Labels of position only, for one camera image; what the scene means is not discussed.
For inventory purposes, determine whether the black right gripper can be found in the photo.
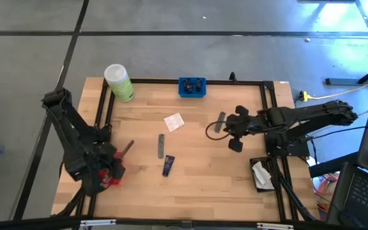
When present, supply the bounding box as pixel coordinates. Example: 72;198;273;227
224;105;261;137

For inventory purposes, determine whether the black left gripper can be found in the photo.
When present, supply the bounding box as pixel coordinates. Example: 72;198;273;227
83;142;127;196

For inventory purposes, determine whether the white paper packet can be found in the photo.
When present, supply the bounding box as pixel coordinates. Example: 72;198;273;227
251;160;275;190

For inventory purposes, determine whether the red plastic basket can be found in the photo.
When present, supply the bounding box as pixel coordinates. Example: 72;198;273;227
98;152;123;188

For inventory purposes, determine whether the black plastic basket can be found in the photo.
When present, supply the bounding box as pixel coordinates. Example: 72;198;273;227
249;155;280;194

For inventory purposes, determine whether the blue plastic basket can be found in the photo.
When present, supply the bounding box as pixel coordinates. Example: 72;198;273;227
178;77;208;99

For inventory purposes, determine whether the white square sachet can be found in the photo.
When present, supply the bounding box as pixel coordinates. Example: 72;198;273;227
164;112;185;133

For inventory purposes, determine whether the green disinfecting wipes canister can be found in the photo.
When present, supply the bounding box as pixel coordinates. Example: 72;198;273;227
103;63;136;104

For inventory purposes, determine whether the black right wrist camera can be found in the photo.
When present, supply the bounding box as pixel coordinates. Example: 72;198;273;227
227;137;245;153

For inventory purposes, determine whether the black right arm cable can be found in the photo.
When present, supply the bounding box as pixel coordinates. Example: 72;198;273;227
204;120;233;141

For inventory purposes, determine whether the black cable bundle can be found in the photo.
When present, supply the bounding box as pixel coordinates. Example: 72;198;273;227
273;159;319;222
54;188;92;219

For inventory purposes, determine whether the silver metal bracket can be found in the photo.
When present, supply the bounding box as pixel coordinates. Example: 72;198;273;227
79;218;118;228
256;222;295;230

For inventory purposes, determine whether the yellow extension cord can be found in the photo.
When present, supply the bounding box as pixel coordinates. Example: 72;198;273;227
300;73;368;103

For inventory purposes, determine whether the black aluminium table frame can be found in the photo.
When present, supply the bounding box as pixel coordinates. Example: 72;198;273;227
51;77;321;230

